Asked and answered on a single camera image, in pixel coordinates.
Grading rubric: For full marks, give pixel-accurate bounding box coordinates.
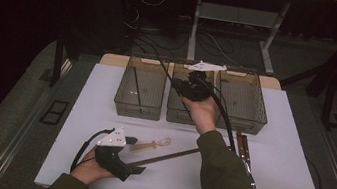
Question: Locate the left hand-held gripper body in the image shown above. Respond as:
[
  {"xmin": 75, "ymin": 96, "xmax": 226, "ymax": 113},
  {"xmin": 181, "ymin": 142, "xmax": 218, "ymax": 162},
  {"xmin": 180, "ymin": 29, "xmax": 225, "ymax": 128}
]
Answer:
[{"xmin": 90, "ymin": 124, "xmax": 140, "ymax": 184}]

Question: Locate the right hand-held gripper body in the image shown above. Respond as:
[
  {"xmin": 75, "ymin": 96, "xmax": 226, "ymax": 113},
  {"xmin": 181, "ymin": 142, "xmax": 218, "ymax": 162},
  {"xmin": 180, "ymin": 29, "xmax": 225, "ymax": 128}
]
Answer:
[{"xmin": 182, "ymin": 58, "xmax": 229, "ymax": 105}]

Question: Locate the black chopstick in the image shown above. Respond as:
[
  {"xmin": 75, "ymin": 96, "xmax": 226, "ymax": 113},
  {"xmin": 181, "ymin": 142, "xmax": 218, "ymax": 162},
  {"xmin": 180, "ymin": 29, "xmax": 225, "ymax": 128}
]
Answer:
[
  {"xmin": 128, "ymin": 66, "xmax": 148, "ymax": 108},
  {"xmin": 143, "ymin": 45, "xmax": 187, "ymax": 94}
]

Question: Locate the smoky translucent plastic bin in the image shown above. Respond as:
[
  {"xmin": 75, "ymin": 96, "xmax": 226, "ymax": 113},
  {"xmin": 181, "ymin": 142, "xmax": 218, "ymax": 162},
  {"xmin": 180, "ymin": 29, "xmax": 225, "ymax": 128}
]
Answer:
[
  {"xmin": 164, "ymin": 61, "xmax": 222, "ymax": 129},
  {"xmin": 211, "ymin": 67, "xmax": 275, "ymax": 136},
  {"xmin": 111, "ymin": 54, "xmax": 170, "ymax": 122}
]

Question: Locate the wooden-handled small utensil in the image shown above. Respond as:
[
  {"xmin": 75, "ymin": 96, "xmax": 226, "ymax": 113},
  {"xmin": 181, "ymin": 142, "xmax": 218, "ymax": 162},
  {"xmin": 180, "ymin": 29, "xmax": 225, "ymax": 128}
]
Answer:
[{"xmin": 130, "ymin": 132, "xmax": 172, "ymax": 158}]

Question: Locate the brown wooden chopstick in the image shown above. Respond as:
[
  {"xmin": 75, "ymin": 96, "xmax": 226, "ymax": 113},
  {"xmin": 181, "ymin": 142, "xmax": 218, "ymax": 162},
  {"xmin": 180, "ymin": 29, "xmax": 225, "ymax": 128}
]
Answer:
[
  {"xmin": 127, "ymin": 139, "xmax": 201, "ymax": 177},
  {"xmin": 127, "ymin": 138, "xmax": 201, "ymax": 175}
]

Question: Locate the wooden handled knife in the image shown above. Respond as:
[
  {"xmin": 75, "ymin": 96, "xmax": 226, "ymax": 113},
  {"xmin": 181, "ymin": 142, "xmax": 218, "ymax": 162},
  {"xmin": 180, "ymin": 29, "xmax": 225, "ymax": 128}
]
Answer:
[{"xmin": 228, "ymin": 130, "xmax": 265, "ymax": 189}]

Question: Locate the person's right hand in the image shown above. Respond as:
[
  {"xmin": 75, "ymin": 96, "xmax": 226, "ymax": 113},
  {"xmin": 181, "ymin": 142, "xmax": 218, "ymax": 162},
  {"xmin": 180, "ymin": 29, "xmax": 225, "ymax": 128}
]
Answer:
[{"xmin": 176, "ymin": 92, "xmax": 223, "ymax": 138}]

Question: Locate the person's left hand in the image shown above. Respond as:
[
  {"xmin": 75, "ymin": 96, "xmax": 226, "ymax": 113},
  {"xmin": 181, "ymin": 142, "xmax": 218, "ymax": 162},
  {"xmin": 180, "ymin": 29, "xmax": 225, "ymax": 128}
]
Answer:
[{"xmin": 68, "ymin": 145, "xmax": 121, "ymax": 189}]

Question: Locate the white table sheet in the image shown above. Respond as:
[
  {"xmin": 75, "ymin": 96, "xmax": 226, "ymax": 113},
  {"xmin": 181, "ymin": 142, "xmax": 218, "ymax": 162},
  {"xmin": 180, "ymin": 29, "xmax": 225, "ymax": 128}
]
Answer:
[{"xmin": 33, "ymin": 55, "xmax": 337, "ymax": 189}]

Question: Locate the right hand-held gripper cable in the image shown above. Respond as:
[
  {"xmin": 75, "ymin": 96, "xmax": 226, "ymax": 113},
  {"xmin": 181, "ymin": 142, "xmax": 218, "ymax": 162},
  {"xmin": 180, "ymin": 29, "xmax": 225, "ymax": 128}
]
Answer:
[{"xmin": 182, "ymin": 74, "xmax": 247, "ymax": 153}]

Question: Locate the black floor cable bundle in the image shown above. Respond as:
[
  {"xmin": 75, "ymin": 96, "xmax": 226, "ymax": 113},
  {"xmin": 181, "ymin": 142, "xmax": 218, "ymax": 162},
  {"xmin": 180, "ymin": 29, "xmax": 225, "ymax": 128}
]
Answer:
[{"xmin": 128, "ymin": 18, "xmax": 247, "ymax": 69}]

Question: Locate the grey metal frame desk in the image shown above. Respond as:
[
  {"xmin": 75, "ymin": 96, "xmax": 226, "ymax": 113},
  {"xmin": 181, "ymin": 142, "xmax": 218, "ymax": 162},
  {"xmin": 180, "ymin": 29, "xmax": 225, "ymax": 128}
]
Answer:
[{"xmin": 174, "ymin": 0, "xmax": 337, "ymax": 85}]

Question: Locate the black metal stand post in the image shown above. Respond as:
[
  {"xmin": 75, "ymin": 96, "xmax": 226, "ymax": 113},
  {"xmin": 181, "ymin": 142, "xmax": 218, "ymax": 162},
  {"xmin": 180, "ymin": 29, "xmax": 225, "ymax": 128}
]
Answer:
[{"xmin": 49, "ymin": 35, "xmax": 75, "ymax": 89}]

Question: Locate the black metal stand frame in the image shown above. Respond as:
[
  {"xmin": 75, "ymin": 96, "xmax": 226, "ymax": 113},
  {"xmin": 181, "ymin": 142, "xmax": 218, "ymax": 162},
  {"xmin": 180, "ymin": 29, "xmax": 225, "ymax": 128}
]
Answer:
[{"xmin": 275, "ymin": 1, "xmax": 337, "ymax": 133}]

